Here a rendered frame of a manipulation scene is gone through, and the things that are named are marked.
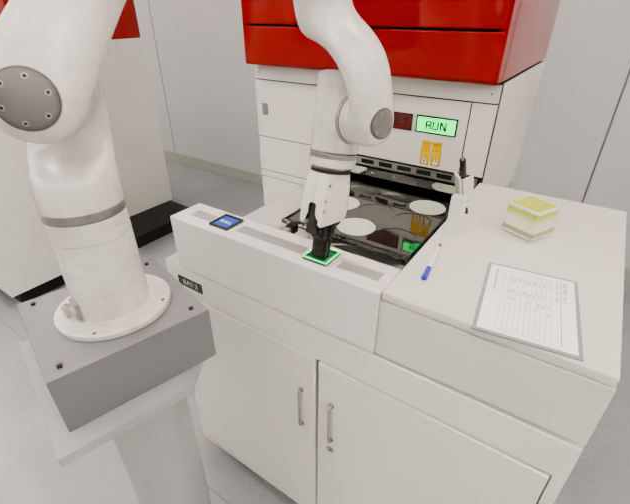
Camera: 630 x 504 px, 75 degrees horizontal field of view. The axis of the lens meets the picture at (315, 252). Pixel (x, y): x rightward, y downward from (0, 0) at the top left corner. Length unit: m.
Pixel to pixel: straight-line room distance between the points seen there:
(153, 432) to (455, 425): 0.58
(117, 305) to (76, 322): 0.08
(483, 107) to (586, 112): 1.52
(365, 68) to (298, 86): 0.82
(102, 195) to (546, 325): 0.69
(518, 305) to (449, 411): 0.23
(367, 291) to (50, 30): 0.57
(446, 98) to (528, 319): 0.70
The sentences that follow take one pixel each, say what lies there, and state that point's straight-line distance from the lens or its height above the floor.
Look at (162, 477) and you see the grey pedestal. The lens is 1.05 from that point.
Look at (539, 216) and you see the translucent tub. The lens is 0.93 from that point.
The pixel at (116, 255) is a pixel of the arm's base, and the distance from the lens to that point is 0.71.
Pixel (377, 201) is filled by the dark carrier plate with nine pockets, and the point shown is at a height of 0.90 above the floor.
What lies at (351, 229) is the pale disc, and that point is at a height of 0.90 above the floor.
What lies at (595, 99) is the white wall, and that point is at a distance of 2.67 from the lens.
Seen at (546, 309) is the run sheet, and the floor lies 0.97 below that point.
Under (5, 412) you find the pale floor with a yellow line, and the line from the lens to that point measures 2.14.
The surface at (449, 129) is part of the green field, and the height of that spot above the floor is 1.10.
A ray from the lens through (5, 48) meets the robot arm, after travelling 0.60.
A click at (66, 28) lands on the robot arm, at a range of 0.61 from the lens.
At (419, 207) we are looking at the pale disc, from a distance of 1.19.
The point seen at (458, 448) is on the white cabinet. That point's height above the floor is 0.69.
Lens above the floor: 1.38
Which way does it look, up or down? 31 degrees down
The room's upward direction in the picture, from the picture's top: straight up
